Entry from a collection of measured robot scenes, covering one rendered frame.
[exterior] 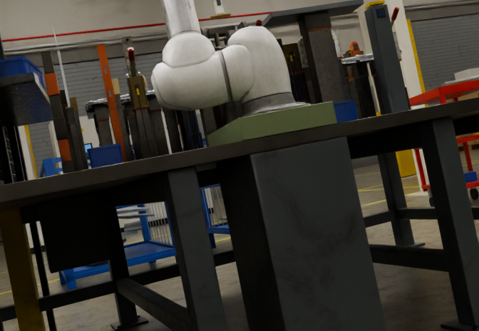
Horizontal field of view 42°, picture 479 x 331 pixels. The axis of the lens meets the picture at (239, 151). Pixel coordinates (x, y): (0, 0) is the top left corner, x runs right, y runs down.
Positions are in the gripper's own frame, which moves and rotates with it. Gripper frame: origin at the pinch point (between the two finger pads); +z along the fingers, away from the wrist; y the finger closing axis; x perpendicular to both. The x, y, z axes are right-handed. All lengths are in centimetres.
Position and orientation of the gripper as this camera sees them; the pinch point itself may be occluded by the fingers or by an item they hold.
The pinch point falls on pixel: (218, 6)
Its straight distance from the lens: 258.6
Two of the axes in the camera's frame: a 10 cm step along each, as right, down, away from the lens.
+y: -1.3, 0.7, 9.9
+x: -9.7, 1.9, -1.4
